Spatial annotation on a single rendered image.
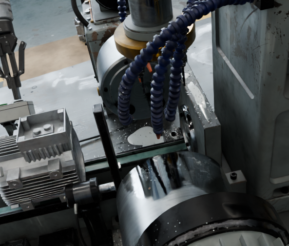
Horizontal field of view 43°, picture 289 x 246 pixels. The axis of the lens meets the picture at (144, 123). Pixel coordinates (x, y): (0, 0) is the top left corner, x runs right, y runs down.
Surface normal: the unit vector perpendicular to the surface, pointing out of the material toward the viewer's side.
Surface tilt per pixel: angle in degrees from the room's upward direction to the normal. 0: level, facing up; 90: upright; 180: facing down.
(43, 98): 0
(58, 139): 90
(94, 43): 90
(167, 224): 32
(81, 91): 0
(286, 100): 90
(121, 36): 0
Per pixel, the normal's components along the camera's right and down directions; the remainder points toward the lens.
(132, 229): -0.84, -0.31
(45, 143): 0.18, 0.61
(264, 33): -0.97, 0.22
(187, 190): 0.02, -0.78
